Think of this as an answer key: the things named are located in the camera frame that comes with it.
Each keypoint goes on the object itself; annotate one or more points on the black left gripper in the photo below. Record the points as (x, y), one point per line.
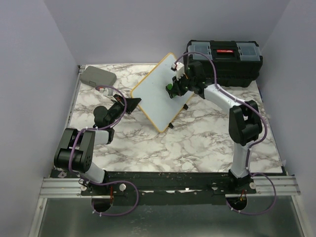
(131, 104)

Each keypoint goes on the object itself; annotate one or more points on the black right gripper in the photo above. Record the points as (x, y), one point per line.
(175, 89)

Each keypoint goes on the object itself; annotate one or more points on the yellow framed whiteboard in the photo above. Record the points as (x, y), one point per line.
(155, 103)

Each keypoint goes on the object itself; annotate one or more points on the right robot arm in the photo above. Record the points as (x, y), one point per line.
(244, 124)

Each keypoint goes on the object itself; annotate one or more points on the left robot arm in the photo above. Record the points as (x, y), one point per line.
(75, 149)

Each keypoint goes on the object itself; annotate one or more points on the grey plastic case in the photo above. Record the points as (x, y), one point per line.
(96, 77)

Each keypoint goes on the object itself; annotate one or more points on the black plastic toolbox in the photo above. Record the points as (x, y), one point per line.
(237, 63)

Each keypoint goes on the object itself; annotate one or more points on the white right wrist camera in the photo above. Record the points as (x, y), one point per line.
(179, 68)

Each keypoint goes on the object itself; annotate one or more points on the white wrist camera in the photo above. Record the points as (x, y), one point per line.
(109, 93)
(179, 68)

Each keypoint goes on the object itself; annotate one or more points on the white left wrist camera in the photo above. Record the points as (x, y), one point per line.
(109, 93)

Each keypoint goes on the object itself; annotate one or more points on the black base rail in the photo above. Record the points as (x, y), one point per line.
(161, 188)

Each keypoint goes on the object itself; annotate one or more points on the aluminium frame rail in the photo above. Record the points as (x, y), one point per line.
(52, 188)

